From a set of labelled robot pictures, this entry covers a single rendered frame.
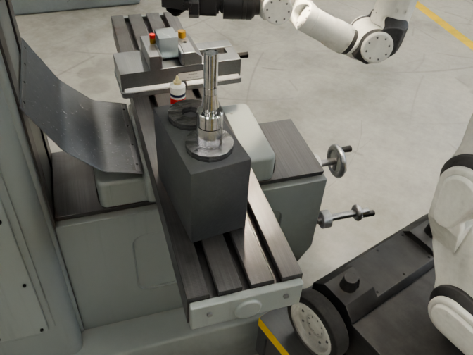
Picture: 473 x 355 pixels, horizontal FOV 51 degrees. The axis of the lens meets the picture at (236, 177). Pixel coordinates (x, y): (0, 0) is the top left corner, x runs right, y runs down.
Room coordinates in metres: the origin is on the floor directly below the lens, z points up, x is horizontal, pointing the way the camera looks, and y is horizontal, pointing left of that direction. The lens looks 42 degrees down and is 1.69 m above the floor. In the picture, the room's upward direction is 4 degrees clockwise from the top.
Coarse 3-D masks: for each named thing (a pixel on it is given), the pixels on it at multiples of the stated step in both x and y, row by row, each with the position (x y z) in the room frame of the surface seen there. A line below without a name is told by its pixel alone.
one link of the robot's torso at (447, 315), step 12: (432, 300) 0.70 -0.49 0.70; (444, 300) 0.68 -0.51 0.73; (432, 312) 0.68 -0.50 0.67; (444, 312) 0.66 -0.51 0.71; (456, 312) 0.65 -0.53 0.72; (468, 312) 0.65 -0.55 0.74; (444, 324) 0.65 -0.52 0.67; (456, 324) 0.63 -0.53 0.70; (468, 324) 0.62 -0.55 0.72; (456, 336) 0.62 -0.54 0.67; (468, 336) 0.61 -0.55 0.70; (468, 348) 0.60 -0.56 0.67
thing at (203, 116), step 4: (200, 108) 0.71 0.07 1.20; (220, 108) 0.72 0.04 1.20; (196, 112) 0.71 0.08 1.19; (200, 112) 0.70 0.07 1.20; (204, 112) 0.71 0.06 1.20; (216, 112) 0.71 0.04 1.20; (220, 112) 0.71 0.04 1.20; (200, 116) 0.70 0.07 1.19; (204, 116) 0.69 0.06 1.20; (208, 116) 0.69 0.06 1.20; (212, 116) 0.69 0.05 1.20; (216, 116) 0.70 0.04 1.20; (220, 116) 0.70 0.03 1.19; (204, 120) 0.69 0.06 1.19; (208, 120) 0.69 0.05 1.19; (212, 120) 0.69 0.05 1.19; (216, 120) 0.69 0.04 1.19
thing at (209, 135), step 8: (200, 120) 0.69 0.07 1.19; (200, 128) 0.70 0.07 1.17; (208, 128) 0.69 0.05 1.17; (216, 128) 0.69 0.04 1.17; (200, 136) 0.69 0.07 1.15; (208, 136) 0.69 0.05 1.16; (216, 136) 0.69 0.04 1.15; (200, 144) 0.69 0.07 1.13; (208, 144) 0.69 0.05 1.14; (216, 144) 0.69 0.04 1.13
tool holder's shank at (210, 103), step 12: (204, 60) 0.71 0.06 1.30; (216, 60) 0.71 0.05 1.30; (204, 72) 0.71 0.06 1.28; (216, 72) 0.71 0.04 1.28; (204, 84) 0.71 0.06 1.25; (216, 84) 0.71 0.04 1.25; (204, 96) 0.70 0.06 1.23; (216, 96) 0.71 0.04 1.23; (204, 108) 0.70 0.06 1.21; (216, 108) 0.70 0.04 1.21
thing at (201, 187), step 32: (160, 128) 0.78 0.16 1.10; (192, 128) 0.76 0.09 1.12; (224, 128) 0.77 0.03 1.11; (160, 160) 0.80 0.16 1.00; (192, 160) 0.67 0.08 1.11; (224, 160) 0.68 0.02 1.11; (192, 192) 0.63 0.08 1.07; (224, 192) 0.66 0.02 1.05; (192, 224) 0.63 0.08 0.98; (224, 224) 0.66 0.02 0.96
